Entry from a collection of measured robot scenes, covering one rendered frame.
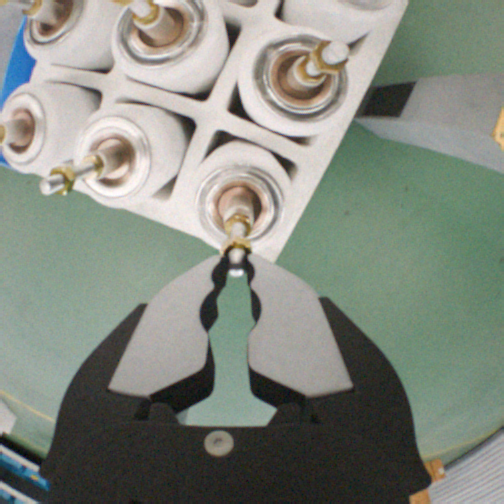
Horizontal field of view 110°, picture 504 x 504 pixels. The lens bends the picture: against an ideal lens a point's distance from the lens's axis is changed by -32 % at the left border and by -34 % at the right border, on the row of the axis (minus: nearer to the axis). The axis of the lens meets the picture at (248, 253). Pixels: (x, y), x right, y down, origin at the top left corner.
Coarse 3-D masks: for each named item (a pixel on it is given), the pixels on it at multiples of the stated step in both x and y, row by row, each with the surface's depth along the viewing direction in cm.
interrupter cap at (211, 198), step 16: (208, 176) 20; (224, 176) 20; (240, 176) 20; (256, 176) 20; (272, 176) 20; (208, 192) 21; (224, 192) 21; (240, 192) 21; (256, 192) 21; (272, 192) 21; (208, 208) 21; (224, 208) 22; (256, 208) 22; (272, 208) 21; (208, 224) 22; (256, 224) 22; (272, 224) 22; (224, 240) 23; (256, 240) 23
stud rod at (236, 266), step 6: (234, 228) 17; (240, 228) 17; (234, 234) 16; (240, 234) 16; (234, 252) 14; (240, 252) 14; (228, 258) 14; (234, 258) 13; (240, 258) 13; (228, 264) 13; (234, 264) 13; (240, 264) 13; (228, 270) 13; (234, 270) 13; (240, 270) 13; (234, 276) 13; (240, 276) 13
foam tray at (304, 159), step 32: (256, 32) 20; (384, 32) 19; (352, 64) 21; (128, 96) 23; (160, 96) 23; (224, 96) 23; (224, 128) 25; (256, 128) 25; (192, 160) 26; (288, 160) 33; (320, 160) 26; (160, 192) 31
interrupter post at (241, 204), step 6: (234, 198) 20; (240, 198) 20; (246, 198) 21; (228, 204) 20; (234, 204) 19; (240, 204) 19; (246, 204) 19; (228, 210) 19; (234, 210) 19; (240, 210) 19; (246, 210) 19; (252, 210) 20; (228, 216) 19; (252, 216) 19; (252, 222) 19
